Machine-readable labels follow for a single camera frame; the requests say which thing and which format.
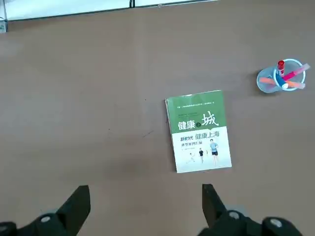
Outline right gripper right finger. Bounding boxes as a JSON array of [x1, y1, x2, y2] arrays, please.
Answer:
[[196, 183, 306, 236]]

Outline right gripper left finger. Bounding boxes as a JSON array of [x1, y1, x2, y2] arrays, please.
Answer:
[[0, 185, 91, 236]]

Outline green and white book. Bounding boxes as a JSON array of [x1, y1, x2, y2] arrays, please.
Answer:
[[164, 90, 233, 174]]

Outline clear plastic pen cup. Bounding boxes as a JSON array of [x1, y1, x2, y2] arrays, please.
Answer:
[[256, 58, 307, 93]]

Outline orange highlighter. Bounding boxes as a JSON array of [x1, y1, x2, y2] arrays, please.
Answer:
[[259, 77, 306, 90]]

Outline blue pen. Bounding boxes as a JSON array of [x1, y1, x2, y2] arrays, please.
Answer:
[[275, 71, 289, 89]]

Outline pink highlighter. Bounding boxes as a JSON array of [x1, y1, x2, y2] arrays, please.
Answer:
[[283, 63, 311, 81]]

